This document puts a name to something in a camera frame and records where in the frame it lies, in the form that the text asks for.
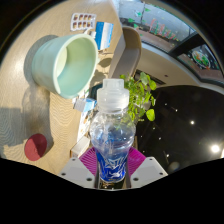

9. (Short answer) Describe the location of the white rectangular box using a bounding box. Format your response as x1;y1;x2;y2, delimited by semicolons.
70;135;91;159

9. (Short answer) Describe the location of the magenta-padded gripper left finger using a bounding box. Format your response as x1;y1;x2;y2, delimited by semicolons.
58;146;100;189

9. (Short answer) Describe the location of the flat round red coaster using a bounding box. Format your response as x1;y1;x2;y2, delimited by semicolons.
23;133;48;162

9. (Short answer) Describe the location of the clear blue-labelled water bottle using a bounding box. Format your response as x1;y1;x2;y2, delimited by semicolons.
89;78;137;184

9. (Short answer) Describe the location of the green potted plant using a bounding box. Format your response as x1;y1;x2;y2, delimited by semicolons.
119;71;158;123

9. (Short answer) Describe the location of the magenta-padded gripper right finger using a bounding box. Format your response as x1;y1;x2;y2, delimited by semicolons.
125;146;169;189

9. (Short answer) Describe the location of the blue and white box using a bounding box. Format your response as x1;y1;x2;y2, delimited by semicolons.
94;21;115;51

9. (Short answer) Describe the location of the pale green cup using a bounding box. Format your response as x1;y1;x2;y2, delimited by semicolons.
30;33;100;100

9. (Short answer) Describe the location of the small blue box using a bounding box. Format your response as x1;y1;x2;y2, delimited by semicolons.
72;97;98;114

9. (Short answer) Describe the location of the blister pack card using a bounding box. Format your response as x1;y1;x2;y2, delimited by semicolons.
69;12;97;33

